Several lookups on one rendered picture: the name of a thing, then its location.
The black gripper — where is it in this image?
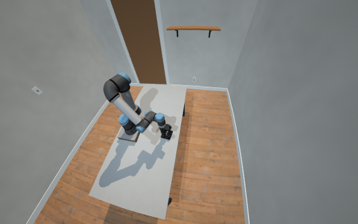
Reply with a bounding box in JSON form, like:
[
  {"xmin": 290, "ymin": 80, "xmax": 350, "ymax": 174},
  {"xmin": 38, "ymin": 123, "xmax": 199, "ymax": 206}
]
[{"xmin": 159, "ymin": 123, "xmax": 171, "ymax": 136}]

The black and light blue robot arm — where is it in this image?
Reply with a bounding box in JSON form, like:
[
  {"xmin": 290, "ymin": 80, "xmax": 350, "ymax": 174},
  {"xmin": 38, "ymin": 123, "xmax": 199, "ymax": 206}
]
[{"xmin": 103, "ymin": 72, "xmax": 165, "ymax": 135}]

